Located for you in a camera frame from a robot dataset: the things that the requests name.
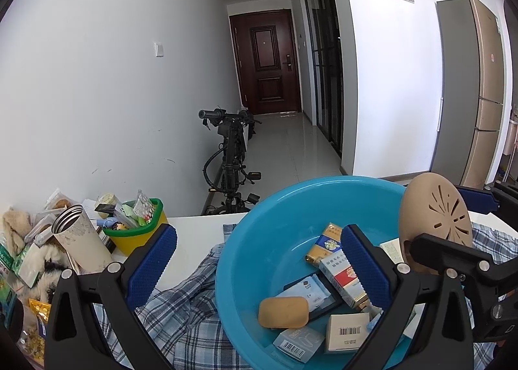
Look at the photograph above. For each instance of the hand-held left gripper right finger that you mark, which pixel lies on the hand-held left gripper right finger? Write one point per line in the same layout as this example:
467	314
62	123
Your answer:
362	268

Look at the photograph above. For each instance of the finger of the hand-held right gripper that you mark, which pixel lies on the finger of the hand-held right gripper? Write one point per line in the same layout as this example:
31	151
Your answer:
437	250
477	198

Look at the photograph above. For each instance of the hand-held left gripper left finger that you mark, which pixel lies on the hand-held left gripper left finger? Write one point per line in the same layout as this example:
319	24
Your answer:
156	256

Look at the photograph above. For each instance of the tan round perforated case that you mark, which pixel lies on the tan round perforated case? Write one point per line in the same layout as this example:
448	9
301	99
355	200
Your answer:
437	208

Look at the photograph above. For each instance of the blue plastic basin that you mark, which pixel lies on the blue plastic basin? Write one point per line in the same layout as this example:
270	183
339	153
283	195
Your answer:
251	240

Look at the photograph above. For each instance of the yellow container with green rim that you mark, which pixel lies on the yellow container with green rim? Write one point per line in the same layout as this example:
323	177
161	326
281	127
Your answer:
137	240

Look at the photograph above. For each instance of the red and white cigarette pack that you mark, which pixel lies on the red and white cigarette pack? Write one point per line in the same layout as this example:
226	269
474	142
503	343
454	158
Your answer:
338	277

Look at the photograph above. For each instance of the white card box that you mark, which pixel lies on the white card box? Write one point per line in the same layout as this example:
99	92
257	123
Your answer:
391	252

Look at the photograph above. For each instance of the blue and gold pack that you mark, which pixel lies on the blue and gold pack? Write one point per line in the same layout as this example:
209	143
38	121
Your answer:
325	244

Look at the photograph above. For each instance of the clear dotted packet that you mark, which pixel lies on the clear dotted packet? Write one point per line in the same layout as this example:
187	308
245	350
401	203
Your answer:
143	208

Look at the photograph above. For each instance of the black flat box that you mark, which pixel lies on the black flat box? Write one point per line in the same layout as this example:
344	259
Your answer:
323	309

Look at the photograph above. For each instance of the small light blue wipes packet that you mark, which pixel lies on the small light blue wipes packet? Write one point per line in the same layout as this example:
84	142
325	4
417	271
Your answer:
309	293

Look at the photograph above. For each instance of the blue plaid shirt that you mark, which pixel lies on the blue plaid shirt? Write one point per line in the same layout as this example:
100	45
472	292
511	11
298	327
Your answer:
182	313

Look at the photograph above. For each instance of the white box with barcode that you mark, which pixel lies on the white box with barcode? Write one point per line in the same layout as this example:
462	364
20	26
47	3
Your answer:
346	331

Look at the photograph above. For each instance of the clothes on rack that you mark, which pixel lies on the clothes on rack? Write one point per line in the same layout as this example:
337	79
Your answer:
514	139

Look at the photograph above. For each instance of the small jar with cream lid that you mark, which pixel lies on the small jar with cream lid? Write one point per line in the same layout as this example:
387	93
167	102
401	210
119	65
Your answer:
107	200

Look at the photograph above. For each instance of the steel thermos cup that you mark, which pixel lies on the steel thermos cup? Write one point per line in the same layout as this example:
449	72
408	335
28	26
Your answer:
79	240

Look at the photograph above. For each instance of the orange soap box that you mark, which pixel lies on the orange soap box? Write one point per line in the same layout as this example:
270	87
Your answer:
283	311

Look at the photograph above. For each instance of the light blue box with barcode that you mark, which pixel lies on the light blue box with barcode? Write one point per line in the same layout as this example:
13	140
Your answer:
297	343

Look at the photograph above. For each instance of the gold and grey refrigerator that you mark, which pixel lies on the gold and grey refrigerator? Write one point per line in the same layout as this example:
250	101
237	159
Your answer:
465	90

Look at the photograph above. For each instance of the clear bread packet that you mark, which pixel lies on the clear bread packet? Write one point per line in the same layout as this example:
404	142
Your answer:
58	202

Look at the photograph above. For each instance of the black electric scooter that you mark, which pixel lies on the black electric scooter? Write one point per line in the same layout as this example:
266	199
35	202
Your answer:
232	151

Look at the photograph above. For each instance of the yellow snack packet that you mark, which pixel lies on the yellow snack packet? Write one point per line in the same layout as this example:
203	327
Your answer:
34	333

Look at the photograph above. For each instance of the green packet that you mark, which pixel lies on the green packet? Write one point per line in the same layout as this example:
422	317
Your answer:
8	268

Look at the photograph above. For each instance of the black framed sliding glass door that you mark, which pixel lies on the black framed sliding glass door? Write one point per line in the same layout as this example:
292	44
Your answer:
325	70

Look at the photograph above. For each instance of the dark brown entrance door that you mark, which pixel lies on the dark brown entrance door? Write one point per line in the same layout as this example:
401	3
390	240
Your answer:
265	62

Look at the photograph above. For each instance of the white wall switch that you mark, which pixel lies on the white wall switch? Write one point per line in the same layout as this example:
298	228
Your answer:
158	49

